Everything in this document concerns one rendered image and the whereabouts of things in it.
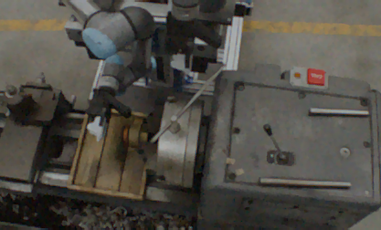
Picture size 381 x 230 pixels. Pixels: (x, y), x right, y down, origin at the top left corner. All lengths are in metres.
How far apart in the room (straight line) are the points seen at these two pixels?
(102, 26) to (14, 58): 1.91
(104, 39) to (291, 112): 0.65
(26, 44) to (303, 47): 1.97
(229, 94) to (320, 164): 0.37
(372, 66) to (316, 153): 1.93
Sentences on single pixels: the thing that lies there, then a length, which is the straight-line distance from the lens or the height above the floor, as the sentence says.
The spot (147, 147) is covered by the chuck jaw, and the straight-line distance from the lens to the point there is 1.56.
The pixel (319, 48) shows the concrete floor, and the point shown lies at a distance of 3.26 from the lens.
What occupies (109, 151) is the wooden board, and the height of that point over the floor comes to 0.88.
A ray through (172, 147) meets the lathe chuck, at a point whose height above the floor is 1.21.
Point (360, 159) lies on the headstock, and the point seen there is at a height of 1.26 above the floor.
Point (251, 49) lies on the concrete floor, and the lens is 3.15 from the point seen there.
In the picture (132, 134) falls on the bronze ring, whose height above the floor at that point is 1.12.
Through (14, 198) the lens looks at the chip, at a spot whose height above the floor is 0.55.
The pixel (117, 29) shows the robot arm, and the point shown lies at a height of 1.41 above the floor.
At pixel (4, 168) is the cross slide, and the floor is 0.97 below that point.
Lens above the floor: 2.54
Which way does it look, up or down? 64 degrees down
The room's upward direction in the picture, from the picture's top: 2 degrees clockwise
